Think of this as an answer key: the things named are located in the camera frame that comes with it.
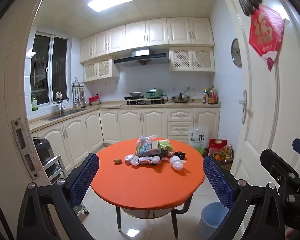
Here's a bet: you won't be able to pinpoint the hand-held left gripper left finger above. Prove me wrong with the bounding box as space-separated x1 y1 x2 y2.
16 152 100 240

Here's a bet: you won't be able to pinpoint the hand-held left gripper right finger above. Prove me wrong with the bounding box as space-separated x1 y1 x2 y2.
203 155 290 240

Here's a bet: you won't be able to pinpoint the light blue plastic bin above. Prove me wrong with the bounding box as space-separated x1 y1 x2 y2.
196 202 230 240

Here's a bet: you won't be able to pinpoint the green snack packet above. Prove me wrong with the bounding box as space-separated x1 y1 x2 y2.
157 140 174 151

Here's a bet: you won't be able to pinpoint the green white drink carton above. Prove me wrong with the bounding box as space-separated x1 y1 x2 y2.
135 141 162 157

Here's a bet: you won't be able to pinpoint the clear plastic bag with food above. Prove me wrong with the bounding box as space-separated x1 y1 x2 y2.
136 135 157 147

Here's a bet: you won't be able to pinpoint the clear white rice bag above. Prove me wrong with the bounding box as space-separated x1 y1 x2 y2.
188 126 209 153

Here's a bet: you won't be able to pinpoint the white panel door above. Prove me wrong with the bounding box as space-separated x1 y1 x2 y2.
221 0 300 240

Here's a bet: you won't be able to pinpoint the black silver rice cooker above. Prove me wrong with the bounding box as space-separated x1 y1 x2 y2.
32 137 53 165

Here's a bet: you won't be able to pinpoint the round table with orange cover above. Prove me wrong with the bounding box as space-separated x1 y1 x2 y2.
90 138 206 239

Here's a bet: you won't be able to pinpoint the metal door strike plate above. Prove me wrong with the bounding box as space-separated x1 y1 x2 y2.
11 119 39 180

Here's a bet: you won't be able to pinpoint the steel kitchen sink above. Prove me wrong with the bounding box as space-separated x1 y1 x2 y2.
41 108 89 121

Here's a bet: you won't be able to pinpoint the cream base kitchen cabinets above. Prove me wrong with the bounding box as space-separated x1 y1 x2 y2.
29 101 222 180

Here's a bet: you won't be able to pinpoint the steel sink faucet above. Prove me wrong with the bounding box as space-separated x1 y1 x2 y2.
55 91 65 117

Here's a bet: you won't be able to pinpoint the group of condiment bottles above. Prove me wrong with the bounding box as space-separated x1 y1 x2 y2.
202 86 219 105

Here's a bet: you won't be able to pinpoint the steel frying pan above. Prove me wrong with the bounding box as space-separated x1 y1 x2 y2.
171 94 197 104

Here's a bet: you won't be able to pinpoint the black gas stove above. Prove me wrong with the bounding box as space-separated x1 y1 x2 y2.
120 99 167 105

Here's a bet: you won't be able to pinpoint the green electric cooker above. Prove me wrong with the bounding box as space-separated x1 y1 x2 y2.
145 88 165 99

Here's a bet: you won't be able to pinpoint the narrow cream lattice door cabinet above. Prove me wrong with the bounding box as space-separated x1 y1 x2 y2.
83 55 120 82

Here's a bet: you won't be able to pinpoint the barred kitchen window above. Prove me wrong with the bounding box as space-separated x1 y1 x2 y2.
30 31 69 107

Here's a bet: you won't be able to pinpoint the round steel lid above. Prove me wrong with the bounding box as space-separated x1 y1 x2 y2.
231 38 242 68

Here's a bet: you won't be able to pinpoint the red paper door decoration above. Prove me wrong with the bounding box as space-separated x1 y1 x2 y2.
248 4 286 72

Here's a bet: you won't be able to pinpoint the wide cream lattice door cabinet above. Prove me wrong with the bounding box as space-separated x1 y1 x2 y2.
169 46 215 73

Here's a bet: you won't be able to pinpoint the steel range hood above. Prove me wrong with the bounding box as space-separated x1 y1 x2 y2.
113 47 170 68

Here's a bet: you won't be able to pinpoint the red carton box with handle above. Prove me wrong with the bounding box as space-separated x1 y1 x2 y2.
208 139 228 157

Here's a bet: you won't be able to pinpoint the silver door handle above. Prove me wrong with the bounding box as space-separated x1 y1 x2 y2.
239 90 248 125

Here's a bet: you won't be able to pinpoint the wall rack with hanging utensils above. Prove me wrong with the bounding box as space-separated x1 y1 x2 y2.
71 76 89 108

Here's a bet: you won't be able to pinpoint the cream upper wall cabinets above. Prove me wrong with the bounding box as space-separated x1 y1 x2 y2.
79 17 215 63

